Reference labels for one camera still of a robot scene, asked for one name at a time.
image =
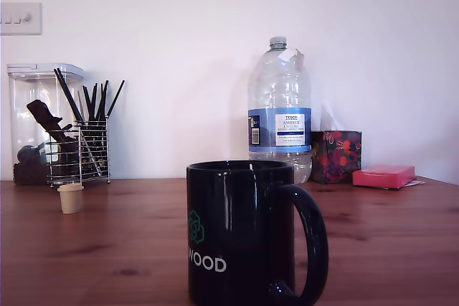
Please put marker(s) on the clear plastic storage container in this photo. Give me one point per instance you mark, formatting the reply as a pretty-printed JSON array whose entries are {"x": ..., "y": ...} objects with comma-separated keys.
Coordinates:
[{"x": 25, "y": 84}]

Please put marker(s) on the white tissue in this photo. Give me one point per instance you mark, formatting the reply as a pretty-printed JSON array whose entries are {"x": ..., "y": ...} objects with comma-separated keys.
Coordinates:
[{"x": 330, "y": 119}]

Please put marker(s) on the dark brown scoop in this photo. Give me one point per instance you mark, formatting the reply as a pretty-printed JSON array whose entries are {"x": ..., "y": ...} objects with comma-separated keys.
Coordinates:
[{"x": 46, "y": 116}]

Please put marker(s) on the white light switch plate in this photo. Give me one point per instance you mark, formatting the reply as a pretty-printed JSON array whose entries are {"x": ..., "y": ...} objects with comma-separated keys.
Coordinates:
[{"x": 21, "y": 19}]

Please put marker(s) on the paper sheet under pink box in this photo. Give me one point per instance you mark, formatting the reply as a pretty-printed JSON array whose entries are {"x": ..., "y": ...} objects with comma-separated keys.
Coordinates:
[{"x": 416, "y": 182}]

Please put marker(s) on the large clear water bottle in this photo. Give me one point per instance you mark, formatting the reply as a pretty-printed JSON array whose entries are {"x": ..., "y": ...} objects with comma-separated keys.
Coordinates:
[{"x": 279, "y": 98}]

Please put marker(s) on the pile of coffee beans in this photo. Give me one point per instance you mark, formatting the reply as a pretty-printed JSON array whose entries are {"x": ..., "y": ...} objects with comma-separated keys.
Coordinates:
[{"x": 28, "y": 173}]

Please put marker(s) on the black mug with white lettering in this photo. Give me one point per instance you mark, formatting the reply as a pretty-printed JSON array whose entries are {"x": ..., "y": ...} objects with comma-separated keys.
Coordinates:
[{"x": 229, "y": 230}]

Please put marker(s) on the floral tissue box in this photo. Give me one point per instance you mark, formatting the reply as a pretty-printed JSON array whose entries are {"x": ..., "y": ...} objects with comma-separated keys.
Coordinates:
[{"x": 337, "y": 155}]

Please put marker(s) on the flat pink box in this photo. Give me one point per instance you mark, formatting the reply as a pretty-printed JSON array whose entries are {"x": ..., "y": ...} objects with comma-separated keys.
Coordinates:
[{"x": 383, "y": 177}]

